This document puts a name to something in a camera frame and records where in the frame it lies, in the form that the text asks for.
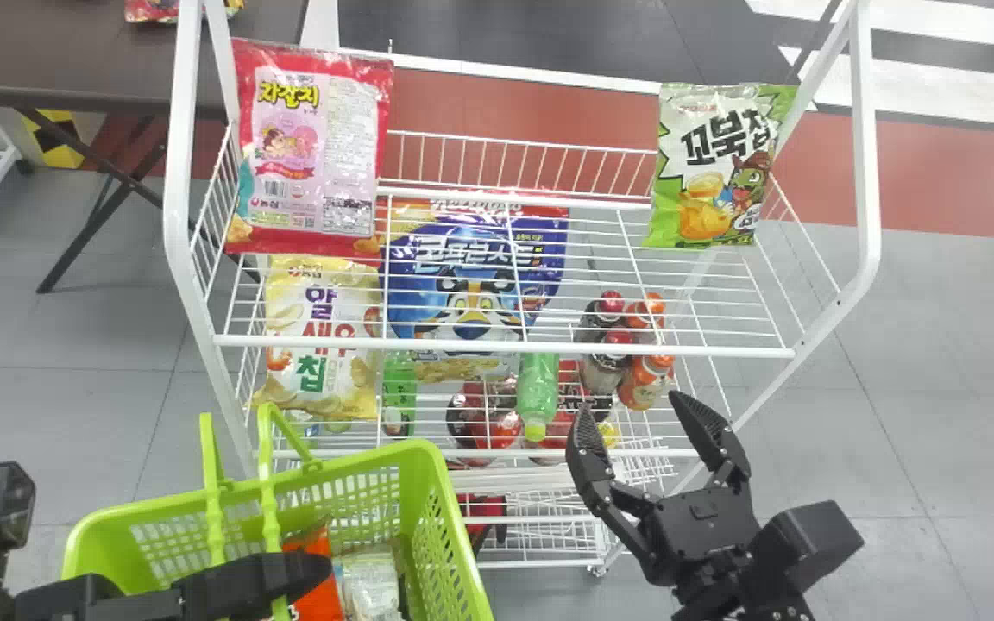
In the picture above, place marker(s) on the orange bottle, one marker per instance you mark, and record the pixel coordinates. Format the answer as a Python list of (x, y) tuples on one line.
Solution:
[(648, 310), (645, 384)]

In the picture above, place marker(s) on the yellow snack packet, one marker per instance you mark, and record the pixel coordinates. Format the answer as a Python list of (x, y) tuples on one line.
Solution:
[(320, 345)]

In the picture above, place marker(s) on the dark side table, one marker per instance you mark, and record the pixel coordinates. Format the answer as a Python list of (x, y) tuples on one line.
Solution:
[(57, 52)]

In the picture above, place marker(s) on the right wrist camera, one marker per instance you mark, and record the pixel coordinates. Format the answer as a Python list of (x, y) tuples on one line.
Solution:
[(808, 543)]

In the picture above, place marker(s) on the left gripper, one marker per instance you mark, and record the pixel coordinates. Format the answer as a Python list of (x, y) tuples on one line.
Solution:
[(83, 604)]

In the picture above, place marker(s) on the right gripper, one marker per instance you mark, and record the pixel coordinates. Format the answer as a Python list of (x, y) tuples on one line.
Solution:
[(700, 535)]

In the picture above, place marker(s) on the white snack packet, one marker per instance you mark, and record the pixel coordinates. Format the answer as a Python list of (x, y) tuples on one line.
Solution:
[(368, 586)]

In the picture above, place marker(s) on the red snack packet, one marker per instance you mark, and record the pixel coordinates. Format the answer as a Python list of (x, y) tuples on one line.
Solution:
[(311, 129), (152, 9), (481, 516)]

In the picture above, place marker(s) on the green basket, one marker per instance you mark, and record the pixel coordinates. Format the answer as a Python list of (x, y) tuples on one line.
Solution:
[(411, 500)]

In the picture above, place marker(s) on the blue cereal bag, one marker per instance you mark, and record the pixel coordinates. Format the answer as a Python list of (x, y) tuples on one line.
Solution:
[(471, 276)]

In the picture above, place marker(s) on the orange snack packet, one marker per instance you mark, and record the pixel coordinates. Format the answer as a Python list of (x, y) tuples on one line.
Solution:
[(316, 578)]

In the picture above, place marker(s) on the light green bottle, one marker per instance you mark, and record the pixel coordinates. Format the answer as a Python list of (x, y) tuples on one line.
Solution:
[(537, 392)]

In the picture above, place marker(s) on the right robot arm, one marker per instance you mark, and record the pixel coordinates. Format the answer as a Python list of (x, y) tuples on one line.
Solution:
[(743, 605)]

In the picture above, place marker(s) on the green snack packet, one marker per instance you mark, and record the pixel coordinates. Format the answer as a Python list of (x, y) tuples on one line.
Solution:
[(713, 172)]

